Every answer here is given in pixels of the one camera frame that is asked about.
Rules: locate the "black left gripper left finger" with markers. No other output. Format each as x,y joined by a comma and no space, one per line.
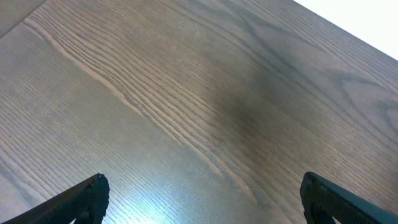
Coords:
84,203

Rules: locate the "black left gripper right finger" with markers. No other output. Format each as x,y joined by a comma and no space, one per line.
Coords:
325,202

